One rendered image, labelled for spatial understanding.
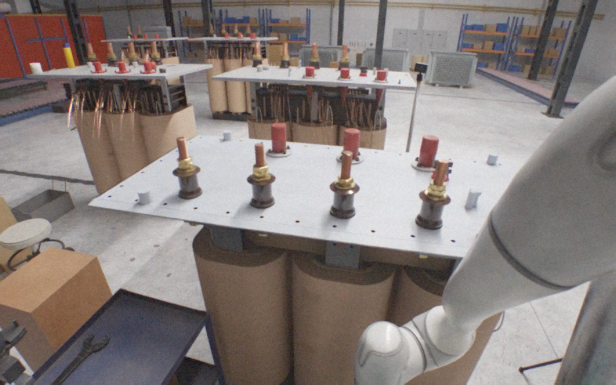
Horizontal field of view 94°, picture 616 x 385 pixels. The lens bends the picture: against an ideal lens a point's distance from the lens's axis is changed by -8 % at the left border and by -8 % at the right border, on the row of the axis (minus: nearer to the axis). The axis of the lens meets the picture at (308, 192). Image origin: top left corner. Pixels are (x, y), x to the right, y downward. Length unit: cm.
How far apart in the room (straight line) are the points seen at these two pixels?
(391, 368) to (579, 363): 30
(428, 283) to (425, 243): 35
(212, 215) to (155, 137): 235
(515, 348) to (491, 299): 234
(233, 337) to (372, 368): 103
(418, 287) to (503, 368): 143
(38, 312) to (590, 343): 168
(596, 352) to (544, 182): 29
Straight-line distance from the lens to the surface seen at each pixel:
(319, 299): 126
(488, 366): 252
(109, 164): 395
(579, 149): 27
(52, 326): 174
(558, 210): 28
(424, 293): 123
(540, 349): 281
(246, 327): 151
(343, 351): 148
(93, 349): 142
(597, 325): 51
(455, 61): 1320
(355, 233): 92
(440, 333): 72
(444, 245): 95
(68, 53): 419
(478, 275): 36
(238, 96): 695
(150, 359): 132
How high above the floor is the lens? 189
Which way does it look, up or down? 28 degrees down
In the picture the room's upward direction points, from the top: 1 degrees clockwise
